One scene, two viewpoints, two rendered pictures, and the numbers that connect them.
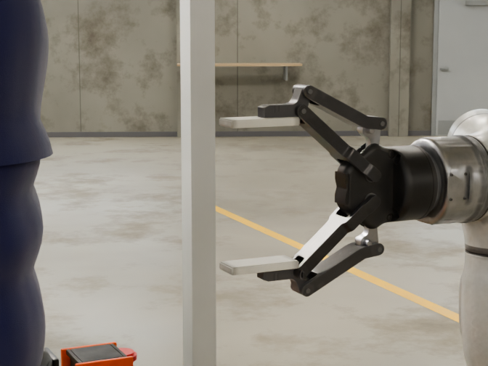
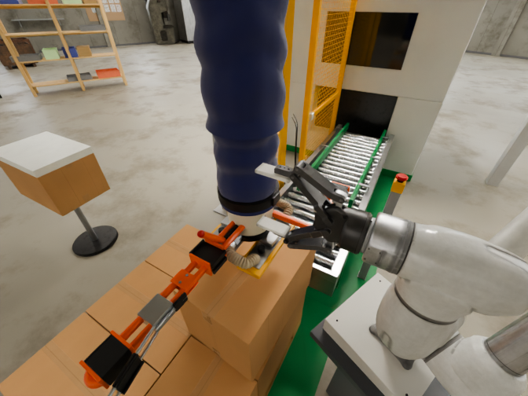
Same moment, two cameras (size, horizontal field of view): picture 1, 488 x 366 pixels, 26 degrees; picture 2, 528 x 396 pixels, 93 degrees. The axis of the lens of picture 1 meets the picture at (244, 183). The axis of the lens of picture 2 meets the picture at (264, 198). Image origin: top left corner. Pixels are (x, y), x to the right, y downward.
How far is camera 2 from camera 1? 0.82 m
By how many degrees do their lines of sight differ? 58
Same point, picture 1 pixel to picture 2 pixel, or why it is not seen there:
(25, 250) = (251, 167)
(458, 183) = (373, 254)
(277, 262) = (276, 230)
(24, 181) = (252, 144)
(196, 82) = not seen: outside the picture
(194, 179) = not seen: outside the picture
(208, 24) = not seen: outside the picture
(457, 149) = (386, 236)
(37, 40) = (258, 91)
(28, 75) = (253, 105)
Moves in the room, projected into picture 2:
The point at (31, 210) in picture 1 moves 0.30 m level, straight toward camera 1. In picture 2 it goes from (260, 153) to (166, 199)
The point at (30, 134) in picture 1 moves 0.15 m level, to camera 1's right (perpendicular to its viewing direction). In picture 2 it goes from (254, 129) to (290, 150)
